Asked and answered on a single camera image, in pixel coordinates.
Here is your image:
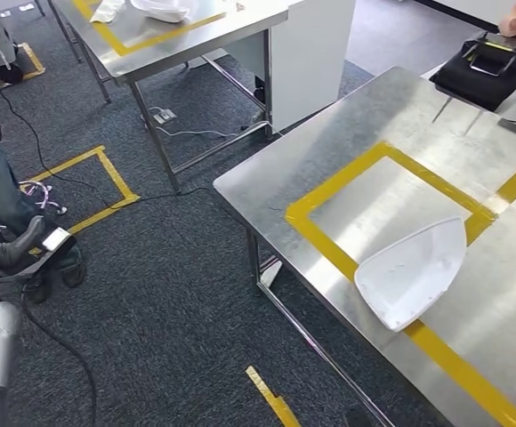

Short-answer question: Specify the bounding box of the yellow floor tape rectangle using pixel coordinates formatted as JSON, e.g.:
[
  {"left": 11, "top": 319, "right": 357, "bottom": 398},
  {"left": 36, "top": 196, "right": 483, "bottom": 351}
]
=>
[{"left": 246, "top": 365, "right": 301, "bottom": 427}]

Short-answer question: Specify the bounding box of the white cabinet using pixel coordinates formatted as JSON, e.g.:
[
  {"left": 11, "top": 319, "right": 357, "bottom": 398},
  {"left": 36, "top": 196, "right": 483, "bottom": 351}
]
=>
[{"left": 269, "top": 0, "right": 357, "bottom": 133}]

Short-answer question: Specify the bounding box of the white power strip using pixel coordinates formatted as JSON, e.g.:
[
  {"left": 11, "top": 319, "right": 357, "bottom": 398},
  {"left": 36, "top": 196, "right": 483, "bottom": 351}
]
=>
[{"left": 260, "top": 259, "right": 283, "bottom": 290}]

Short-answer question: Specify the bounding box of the grey floor socket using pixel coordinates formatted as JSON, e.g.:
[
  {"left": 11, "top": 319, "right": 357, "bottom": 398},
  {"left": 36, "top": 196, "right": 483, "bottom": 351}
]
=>
[{"left": 150, "top": 108, "right": 178, "bottom": 125}]

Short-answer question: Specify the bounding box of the yellow tape square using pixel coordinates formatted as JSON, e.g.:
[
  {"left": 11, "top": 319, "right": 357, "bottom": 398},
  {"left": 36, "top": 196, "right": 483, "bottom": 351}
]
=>
[
  {"left": 403, "top": 162, "right": 516, "bottom": 427},
  {"left": 284, "top": 141, "right": 497, "bottom": 284},
  {"left": 71, "top": 0, "right": 227, "bottom": 59}
]

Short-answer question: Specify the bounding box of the stainless steel workbench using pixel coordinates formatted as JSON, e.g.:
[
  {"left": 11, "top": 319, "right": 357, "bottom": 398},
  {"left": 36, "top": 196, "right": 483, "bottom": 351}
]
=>
[
  {"left": 46, "top": 0, "right": 292, "bottom": 193},
  {"left": 213, "top": 66, "right": 516, "bottom": 427}
]

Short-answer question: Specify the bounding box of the white plastic car part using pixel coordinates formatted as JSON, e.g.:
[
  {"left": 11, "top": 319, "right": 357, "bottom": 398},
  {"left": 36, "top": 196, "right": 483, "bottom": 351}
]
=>
[
  {"left": 130, "top": 0, "right": 197, "bottom": 25},
  {"left": 354, "top": 216, "right": 467, "bottom": 333}
]

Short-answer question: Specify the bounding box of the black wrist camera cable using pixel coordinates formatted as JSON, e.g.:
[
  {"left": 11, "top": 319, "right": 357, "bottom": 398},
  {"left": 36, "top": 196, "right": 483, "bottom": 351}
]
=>
[{"left": 20, "top": 282, "right": 98, "bottom": 427}]

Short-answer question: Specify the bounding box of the black handheld controller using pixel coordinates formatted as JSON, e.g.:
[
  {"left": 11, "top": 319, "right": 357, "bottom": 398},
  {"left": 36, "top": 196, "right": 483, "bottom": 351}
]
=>
[{"left": 460, "top": 32, "right": 516, "bottom": 77}]

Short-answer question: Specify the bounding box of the black carrying case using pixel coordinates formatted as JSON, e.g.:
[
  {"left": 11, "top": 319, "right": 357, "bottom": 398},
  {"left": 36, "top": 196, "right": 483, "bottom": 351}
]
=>
[{"left": 428, "top": 32, "right": 516, "bottom": 113}]

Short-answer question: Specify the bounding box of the white cloth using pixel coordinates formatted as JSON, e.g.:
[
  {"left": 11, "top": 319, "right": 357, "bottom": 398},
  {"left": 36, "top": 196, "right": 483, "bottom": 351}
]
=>
[{"left": 89, "top": 0, "right": 126, "bottom": 25}]

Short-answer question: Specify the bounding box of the white table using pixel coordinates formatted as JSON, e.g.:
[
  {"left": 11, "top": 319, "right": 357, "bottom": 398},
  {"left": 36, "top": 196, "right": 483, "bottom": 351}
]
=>
[{"left": 420, "top": 29, "right": 516, "bottom": 149}]

